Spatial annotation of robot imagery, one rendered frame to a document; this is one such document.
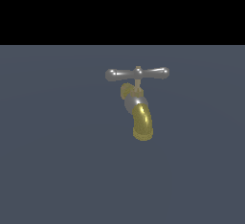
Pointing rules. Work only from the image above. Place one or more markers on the brass faucet body with spout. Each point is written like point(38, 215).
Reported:
point(142, 119)

